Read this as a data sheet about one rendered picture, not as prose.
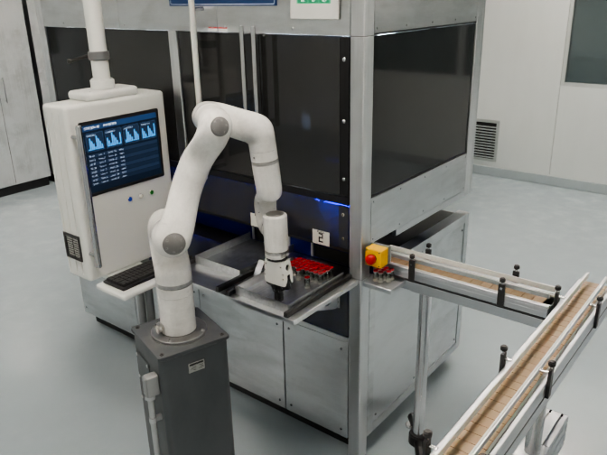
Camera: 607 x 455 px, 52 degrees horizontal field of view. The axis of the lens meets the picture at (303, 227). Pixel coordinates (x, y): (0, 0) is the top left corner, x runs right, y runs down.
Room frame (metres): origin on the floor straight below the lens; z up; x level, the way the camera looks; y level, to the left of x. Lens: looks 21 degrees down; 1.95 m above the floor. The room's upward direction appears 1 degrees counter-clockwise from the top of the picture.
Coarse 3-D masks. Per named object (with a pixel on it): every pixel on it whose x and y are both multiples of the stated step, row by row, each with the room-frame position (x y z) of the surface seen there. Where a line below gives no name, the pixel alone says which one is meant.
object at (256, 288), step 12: (264, 276) 2.25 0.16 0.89; (336, 276) 2.20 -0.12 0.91; (240, 288) 2.11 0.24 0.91; (252, 288) 2.17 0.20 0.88; (264, 288) 2.17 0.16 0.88; (300, 288) 2.17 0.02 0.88; (312, 288) 2.16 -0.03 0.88; (252, 300) 2.08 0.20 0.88; (264, 300) 2.04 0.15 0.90; (288, 300) 2.07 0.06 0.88; (300, 300) 2.02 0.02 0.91
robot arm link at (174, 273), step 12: (156, 216) 1.92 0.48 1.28; (156, 252) 1.92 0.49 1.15; (156, 264) 1.89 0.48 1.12; (168, 264) 1.88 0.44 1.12; (180, 264) 1.89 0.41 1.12; (156, 276) 1.86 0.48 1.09; (168, 276) 1.84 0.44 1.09; (180, 276) 1.85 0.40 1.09; (168, 288) 1.84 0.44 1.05; (180, 288) 1.85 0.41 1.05
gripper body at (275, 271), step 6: (288, 258) 2.01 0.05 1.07; (270, 264) 2.01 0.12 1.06; (276, 264) 1.99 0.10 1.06; (282, 264) 1.98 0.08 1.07; (288, 264) 2.00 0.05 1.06; (270, 270) 2.01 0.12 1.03; (276, 270) 1.99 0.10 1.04; (282, 270) 1.98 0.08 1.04; (288, 270) 1.99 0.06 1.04; (270, 276) 2.01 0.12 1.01; (276, 276) 1.99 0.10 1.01; (282, 276) 1.98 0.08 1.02; (288, 276) 2.00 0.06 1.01; (270, 282) 2.02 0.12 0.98; (276, 282) 2.00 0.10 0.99; (282, 282) 1.98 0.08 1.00
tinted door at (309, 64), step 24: (264, 48) 2.52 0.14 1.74; (288, 48) 2.44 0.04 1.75; (312, 48) 2.37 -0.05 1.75; (336, 48) 2.31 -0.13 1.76; (264, 72) 2.52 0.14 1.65; (288, 72) 2.45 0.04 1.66; (312, 72) 2.37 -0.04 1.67; (336, 72) 2.31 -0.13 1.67; (264, 96) 2.53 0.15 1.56; (288, 96) 2.45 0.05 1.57; (312, 96) 2.38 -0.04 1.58; (336, 96) 2.31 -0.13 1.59; (288, 120) 2.45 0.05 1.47; (312, 120) 2.38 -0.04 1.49; (336, 120) 2.31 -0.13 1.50; (288, 144) 2.45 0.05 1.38; (312, 144) 2.38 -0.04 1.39; (336, 144) 2.31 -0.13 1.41; (288, 168) 2.45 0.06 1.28; (312, 168) 2.38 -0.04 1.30; (336, 168) 2.31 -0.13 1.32; (336, 192) 2.31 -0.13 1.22
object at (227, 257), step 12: (240, 240) 2.64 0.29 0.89; (252, 240) 2.67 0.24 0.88; (204, 252) 2.47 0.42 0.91; (216, 252) 2.52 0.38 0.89; (228, 252) 2.54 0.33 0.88; (240, 252) 2.53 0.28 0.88; (252, 252) 2.53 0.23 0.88; (264, 252) 2.53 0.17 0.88; (204, 264) 2.40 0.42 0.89; (216, 264) 2.35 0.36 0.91; (228, 264) 2.41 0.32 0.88; (240, 264) 2.41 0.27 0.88; (252, 264) 2.33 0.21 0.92
